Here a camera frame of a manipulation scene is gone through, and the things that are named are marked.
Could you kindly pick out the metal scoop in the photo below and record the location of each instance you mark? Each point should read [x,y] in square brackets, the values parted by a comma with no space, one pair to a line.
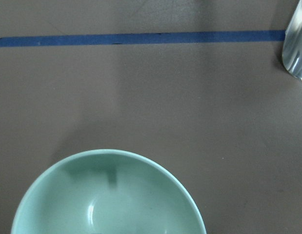
[292,46]

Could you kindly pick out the light green bowl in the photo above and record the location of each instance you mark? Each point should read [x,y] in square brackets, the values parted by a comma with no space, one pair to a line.
[107,191]

